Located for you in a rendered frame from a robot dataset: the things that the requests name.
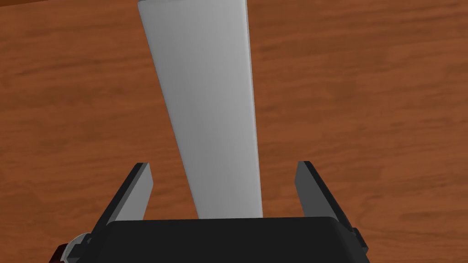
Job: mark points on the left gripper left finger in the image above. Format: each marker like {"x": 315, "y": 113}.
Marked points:
{"x": 133, "y": 197}

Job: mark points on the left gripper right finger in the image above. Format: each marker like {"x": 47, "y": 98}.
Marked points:
{"x": 312, "y": 197}

